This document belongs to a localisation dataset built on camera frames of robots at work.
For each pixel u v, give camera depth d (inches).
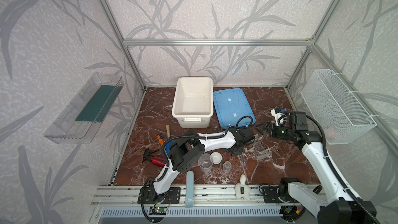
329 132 28.5
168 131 37.4
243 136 27.7
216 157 33.2
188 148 21.0
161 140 35.2
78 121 24.9
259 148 34.9
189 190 29.0
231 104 42.9
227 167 29.9
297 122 23.5
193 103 45.0
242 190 28.4
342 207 14.8
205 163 33.0
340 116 23.7
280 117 27.6
